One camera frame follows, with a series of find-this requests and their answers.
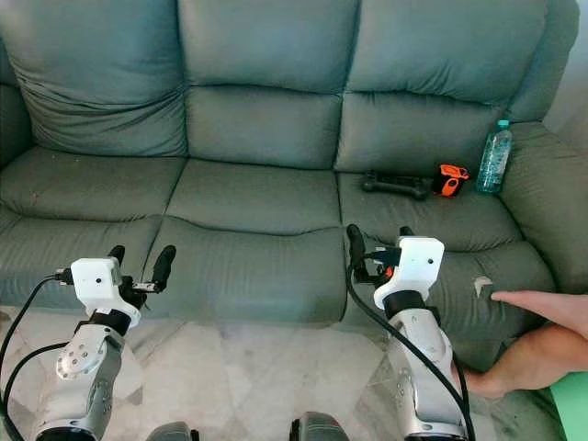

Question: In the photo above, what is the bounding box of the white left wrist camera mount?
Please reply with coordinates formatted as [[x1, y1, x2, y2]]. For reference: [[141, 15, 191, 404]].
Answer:
[[70, 257, 143, 327]]

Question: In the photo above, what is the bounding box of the orange black handheld device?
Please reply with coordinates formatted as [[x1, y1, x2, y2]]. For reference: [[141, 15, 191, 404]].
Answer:
[[430, 164, 470, 198]]

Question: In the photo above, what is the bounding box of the bright green fabric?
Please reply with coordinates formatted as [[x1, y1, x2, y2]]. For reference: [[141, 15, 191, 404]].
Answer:
[[549, 372, 588, 441]]

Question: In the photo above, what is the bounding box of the silver robot right leg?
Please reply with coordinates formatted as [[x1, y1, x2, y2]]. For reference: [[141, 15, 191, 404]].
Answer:
[[289, 412, 350, 441]]

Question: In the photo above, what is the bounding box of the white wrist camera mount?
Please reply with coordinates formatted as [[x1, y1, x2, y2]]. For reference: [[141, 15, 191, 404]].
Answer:
[[373, 236, 446, 309], [70, 257, 143, 327]]

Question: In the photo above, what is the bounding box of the person's bare hand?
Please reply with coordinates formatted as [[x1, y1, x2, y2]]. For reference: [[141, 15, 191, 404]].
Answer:
[[490, 290, 588, 339]]

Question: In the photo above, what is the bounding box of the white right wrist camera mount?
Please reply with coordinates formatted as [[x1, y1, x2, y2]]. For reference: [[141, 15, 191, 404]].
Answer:
[[373, 236, 446, 309]]

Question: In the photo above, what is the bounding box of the clear plastic water bottle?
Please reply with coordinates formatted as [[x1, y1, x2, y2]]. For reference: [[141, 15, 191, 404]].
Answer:
[[476, 120, 514, 195]]

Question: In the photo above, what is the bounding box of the silver robot leg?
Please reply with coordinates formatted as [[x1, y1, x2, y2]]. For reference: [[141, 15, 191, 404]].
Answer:
[[289, 412, 350, 441], [147, 421, 196, 441]]

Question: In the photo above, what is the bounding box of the silver robot left leg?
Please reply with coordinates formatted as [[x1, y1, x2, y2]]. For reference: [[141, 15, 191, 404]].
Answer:
[[147, 421, 196, 441]]

